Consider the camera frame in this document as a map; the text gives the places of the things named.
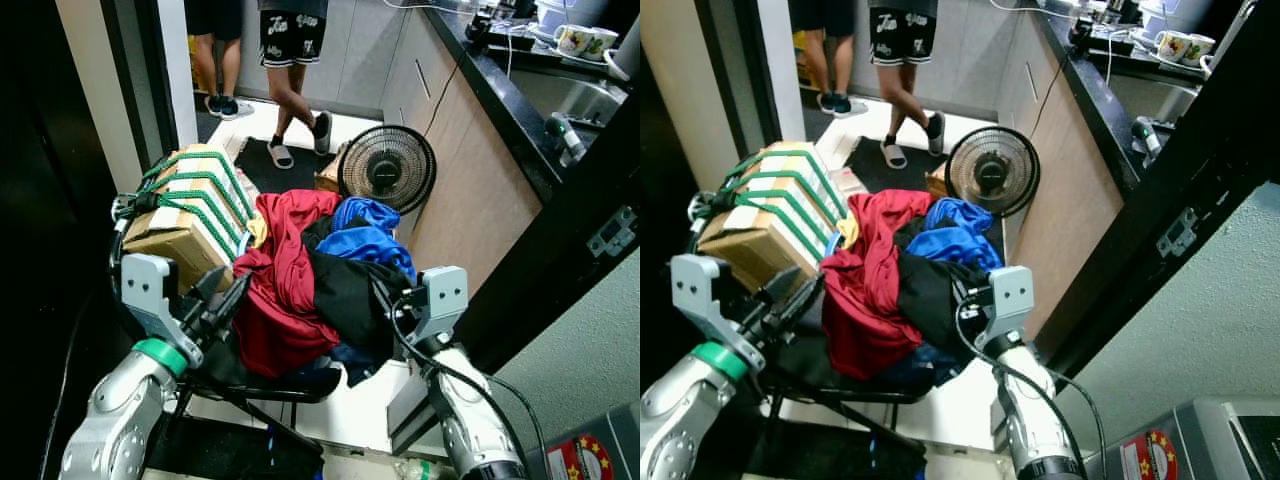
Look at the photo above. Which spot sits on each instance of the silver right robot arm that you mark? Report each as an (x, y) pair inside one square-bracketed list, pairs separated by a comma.
[(1030, 420), (475, 420)]

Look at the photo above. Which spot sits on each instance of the grey washing machine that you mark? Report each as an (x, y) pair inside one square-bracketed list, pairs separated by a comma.
[(618, 440), (1215, 440)]

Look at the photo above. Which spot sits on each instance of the red garment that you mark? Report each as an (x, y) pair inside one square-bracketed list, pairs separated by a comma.
[(280, 290), (860, 300)]

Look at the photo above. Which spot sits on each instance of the black garment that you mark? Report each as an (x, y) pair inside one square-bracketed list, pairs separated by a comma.
[(930, 295), (345, 300)]

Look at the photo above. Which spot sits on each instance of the brown cardboard box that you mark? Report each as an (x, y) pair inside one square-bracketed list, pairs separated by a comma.
[(175, 238), (745, 242)]

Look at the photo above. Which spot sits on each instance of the dark navy garment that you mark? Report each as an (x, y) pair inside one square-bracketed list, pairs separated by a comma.
[(935, 365), (355, 367)]

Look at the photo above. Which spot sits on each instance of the blue garment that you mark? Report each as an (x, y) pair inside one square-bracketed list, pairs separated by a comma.
[(370, 243), (950, 243)]

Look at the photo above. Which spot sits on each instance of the black chair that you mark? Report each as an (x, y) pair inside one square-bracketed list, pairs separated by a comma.
[(850, 387), (270, 387)]

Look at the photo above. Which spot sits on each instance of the black floor mat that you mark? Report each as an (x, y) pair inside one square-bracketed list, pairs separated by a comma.
[(905, 180), (300, 177)]

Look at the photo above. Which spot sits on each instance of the small brown box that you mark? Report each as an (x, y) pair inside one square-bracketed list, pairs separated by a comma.
[(937, 178), (330, 175)]

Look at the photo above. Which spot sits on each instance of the beige kitchen cabinet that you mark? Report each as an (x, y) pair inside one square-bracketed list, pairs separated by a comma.
[(1070, 190), (470, 185)]

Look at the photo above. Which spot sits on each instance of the black round floor fan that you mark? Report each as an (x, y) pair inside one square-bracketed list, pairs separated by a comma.
[(992, 170), (385, 170)]

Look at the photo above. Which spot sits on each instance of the black framed grey door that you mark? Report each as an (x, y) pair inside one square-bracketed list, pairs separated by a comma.
[(1130, 275), (560, 280)]

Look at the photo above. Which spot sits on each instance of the metal door latch plate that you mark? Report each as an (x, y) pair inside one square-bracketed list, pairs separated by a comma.
[(612, 232), (1178, 233)]

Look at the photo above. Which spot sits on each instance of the white door jamb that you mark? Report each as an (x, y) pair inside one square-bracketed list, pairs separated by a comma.
[(782, 50), (178, 60)]

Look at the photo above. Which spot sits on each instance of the sink faucet head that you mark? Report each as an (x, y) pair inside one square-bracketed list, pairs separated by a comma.
[(1148, 138), (565, 138)]

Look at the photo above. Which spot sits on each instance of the person in printed black shorts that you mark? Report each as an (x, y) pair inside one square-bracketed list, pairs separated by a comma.
[(900, 40), (290, 40)]

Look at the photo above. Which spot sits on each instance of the person in plain black shorts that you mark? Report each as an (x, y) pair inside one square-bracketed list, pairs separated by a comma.
[(212, 15), (825, 15)]

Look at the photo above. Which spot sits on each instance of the steel kitchen sink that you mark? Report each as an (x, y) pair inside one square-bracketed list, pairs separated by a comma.
[(570, 95), (1150, 95)]

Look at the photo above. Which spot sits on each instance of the white kitchen appliance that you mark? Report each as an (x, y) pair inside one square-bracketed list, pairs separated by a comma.
[(565, 12), (1162, 15)]

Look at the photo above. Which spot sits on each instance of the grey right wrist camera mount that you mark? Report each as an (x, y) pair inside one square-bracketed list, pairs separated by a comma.
[(1012, 295), (443, 295)]

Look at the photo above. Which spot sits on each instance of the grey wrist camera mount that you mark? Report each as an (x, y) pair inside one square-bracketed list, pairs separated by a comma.
[(150, 295), (1012, 295), (443, 295), (700, 295)]

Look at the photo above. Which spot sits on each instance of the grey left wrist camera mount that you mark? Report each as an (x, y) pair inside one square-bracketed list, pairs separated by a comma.
[(700, 295), (150, 295)]

